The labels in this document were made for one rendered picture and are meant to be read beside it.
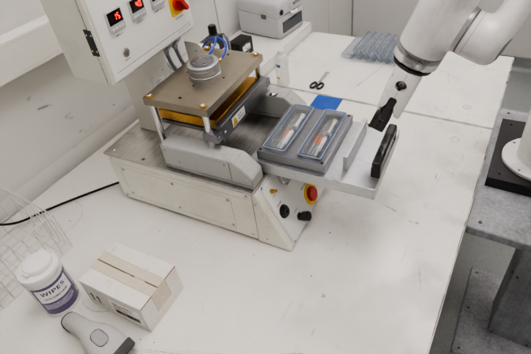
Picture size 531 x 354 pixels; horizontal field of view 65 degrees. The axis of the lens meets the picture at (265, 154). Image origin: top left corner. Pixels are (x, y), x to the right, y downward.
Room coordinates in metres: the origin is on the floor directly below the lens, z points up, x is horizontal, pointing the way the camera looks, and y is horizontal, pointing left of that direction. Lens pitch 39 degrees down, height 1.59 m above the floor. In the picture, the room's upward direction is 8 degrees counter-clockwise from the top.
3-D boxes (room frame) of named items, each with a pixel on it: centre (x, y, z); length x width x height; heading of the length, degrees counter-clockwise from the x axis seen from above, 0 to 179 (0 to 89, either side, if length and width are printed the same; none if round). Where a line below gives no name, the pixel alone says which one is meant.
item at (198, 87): (0.96, 0.13, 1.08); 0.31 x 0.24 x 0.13; 148
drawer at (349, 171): (0.77, -0.14, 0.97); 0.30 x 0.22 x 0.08; 58
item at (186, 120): (0.94, 0.11, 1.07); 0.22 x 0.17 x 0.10; 148
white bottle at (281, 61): (1.45, -0.11, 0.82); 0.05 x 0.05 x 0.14
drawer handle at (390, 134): (0.70, -0.26, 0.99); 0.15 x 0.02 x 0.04; 148
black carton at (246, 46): (1.67, 0.04, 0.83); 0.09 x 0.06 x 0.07; 140
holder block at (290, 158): (0.80, -0.10, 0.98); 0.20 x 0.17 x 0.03; 148
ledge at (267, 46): (1.65, 0.06, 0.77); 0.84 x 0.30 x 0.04; 144
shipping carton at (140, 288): (0.58, 0.34, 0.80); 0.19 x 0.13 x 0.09; 54
